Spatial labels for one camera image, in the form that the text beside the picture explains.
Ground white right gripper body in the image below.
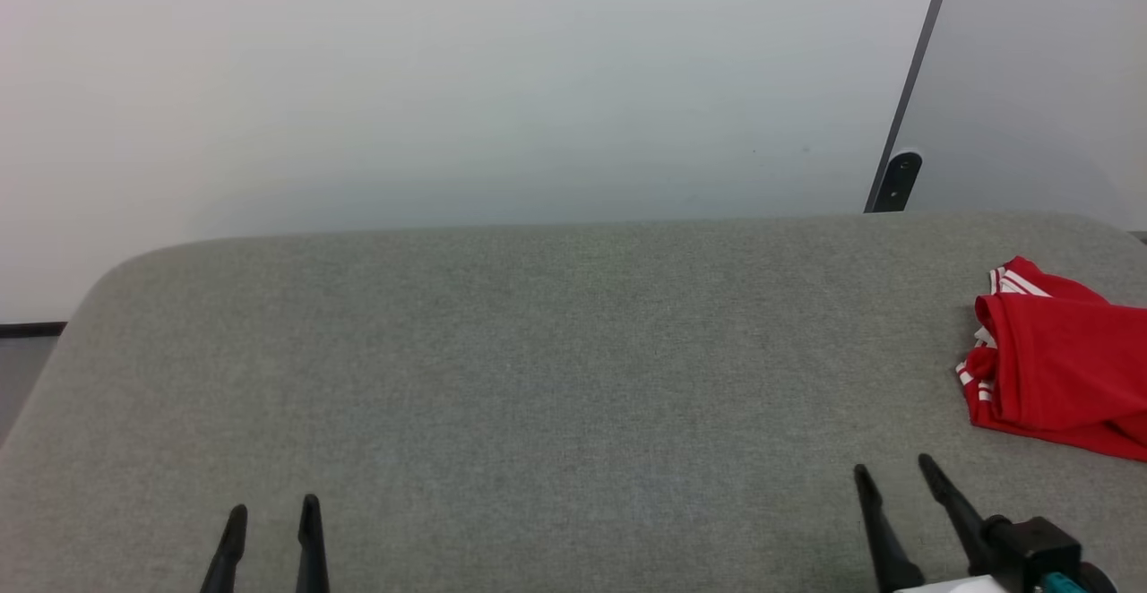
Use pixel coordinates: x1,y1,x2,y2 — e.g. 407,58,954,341
894,575,1020,593

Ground dark door frame strip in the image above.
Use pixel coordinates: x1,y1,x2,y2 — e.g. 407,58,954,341
862,0,962,214

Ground black door hinge bracket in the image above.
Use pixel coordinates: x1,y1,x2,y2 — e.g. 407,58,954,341
870,151,925,214

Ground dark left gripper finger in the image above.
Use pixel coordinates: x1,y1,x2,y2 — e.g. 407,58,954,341
198,503,249,593
297,493,332,593

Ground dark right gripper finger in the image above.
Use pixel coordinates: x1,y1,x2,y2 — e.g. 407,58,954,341
917,453,997,576
852,463,925,593

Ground red and white basketball jersey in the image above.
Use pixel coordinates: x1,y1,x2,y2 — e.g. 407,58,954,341
954,255,1147,463

